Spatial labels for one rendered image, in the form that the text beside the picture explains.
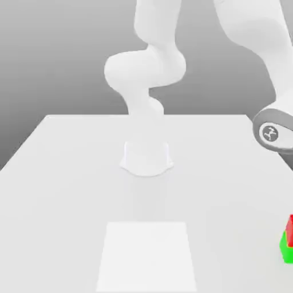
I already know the small red cube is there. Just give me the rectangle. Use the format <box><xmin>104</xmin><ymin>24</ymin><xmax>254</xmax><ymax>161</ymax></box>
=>
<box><xmin>285</xmin><ymin>214</ymin><xmax>293</xmax><ymax>248</ymax></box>

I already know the small green cube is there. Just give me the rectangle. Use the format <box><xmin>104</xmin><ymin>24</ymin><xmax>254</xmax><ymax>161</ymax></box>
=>
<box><xmin>279</xmin><ymin>230</ymin><xmax>293</xmax><ymax>264</ymax></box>

